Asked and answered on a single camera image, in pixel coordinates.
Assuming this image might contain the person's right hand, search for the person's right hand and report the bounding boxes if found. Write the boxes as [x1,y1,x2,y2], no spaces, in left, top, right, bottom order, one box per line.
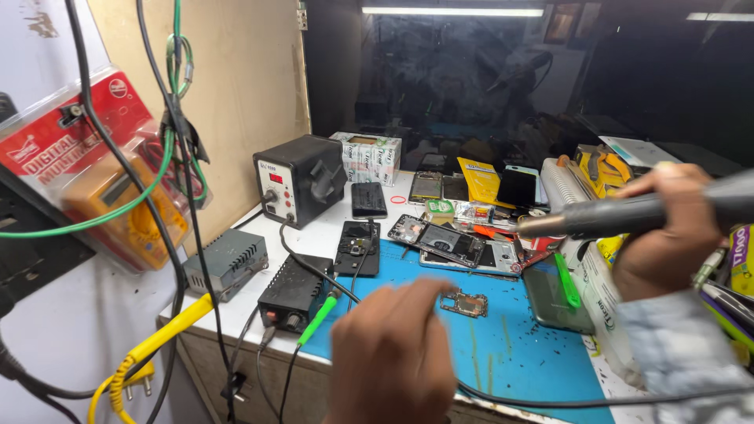
[611,161,724,302]

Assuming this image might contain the person's left hand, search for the person's left hand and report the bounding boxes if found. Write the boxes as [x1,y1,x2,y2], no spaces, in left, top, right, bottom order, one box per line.
[328,277,461,424]

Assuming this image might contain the grey hot air gun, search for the grey hot air gun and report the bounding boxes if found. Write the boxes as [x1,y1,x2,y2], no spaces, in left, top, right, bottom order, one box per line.
[516,167,754,240]

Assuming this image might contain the small phone circuit board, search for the small phone circuit board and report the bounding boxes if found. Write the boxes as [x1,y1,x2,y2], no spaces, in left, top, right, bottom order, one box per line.
[439,289,489,319]

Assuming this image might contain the opened phone with battery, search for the opened phone with battery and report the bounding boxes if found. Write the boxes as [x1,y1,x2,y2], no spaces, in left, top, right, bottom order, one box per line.
[387,213,487,269]

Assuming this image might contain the small green white jar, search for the small green white jar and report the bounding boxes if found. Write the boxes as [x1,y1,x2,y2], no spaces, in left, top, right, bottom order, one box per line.
[425,198,456,225]

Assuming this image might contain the phone with grey screen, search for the phone with grey screen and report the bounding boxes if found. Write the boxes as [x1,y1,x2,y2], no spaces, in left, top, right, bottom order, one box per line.
[408,171,444,206]

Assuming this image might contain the white ribbed plastic holder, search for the white ribbed plastic holder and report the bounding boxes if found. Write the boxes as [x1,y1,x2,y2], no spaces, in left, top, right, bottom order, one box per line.
[540,157,591,214]

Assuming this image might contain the dark phone screen panel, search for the dark phone screen panel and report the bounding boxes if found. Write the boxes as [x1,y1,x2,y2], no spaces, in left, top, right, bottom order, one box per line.
[442,174,471,203]

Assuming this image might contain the black smartphone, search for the black smartphone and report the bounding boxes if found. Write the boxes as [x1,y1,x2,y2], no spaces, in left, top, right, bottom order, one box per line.
[351,182,389,220]

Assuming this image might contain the blue work mat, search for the blue work mat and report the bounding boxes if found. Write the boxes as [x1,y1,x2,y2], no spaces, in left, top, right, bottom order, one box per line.
[302,238,617,424]

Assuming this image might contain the yellow green packet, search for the yellow green packet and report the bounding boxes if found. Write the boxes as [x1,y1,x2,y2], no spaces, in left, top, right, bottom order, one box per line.
[728,223,754,296]

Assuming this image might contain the dark green phone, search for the dark green phone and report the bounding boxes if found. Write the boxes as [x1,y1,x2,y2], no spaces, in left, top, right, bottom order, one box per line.
[522,259,596,335]

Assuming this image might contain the small black soldering station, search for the small black soldering station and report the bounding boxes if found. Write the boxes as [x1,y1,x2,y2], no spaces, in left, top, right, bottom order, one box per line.
[257,254,336,334]

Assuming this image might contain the phone with black screen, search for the phone with black screen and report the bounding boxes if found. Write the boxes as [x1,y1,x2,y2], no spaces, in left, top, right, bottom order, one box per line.
[496,165,541,208]

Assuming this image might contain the green plastic pry tool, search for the green plastic pry tool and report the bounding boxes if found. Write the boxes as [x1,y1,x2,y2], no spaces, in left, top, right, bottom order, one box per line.
[553,251,583,309]

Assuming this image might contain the white printed carton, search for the white printed carton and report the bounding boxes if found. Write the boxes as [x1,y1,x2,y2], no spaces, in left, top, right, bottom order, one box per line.
[329,131,403,188]

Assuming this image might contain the white printed pouch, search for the white printed pouch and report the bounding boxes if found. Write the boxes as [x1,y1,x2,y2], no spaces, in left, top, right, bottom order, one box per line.
[573,240,644,386]

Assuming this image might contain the black hot air rework station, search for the black hot air rework station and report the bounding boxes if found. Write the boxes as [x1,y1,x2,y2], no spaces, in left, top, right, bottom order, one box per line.
[253,134,349,230]

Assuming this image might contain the grey metal power supply box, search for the grey metal power supply box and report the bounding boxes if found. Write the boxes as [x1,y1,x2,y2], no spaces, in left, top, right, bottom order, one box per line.
[182,228,270,303]

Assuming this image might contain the yellow multimeter in blister pack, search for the yellow multimeter in blister pack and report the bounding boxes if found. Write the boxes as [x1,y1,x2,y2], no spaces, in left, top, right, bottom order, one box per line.
[0,66,212,273]

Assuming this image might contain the yellow handled pliers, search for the yellow handled pliers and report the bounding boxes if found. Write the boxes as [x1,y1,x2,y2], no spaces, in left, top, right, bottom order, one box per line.
[574,144,636,199]

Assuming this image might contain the silver phone frame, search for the silver phone frame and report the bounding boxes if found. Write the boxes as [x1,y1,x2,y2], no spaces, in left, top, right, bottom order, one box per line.
[419,239,523,278]

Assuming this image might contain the black phone back frame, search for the black phone back frame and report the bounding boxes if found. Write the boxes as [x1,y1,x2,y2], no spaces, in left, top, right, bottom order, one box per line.
[333,220,382,277]

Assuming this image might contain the green soldering iron handle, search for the green soldering iron handle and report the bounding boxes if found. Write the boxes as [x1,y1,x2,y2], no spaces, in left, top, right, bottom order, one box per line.
[297,294,340,347]

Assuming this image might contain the black station cable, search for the black station cable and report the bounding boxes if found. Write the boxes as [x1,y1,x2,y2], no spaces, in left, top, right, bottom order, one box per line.
[278,215,363,306]

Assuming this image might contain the black hot air gun hose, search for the black hot air gun hose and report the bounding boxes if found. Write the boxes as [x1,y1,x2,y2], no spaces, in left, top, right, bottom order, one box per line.
[456,379,754,411]

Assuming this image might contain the green cable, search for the green cable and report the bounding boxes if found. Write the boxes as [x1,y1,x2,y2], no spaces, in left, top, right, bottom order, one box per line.
[0,0,210,240]

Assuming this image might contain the black hanging cable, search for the black hanging cable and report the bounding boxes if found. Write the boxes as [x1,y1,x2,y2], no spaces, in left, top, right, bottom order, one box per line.
[64,0,238,424]

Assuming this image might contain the black wall socket panel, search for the black wall socket panel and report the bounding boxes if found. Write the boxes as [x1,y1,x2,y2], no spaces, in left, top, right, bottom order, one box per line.
[0,164,96,319]

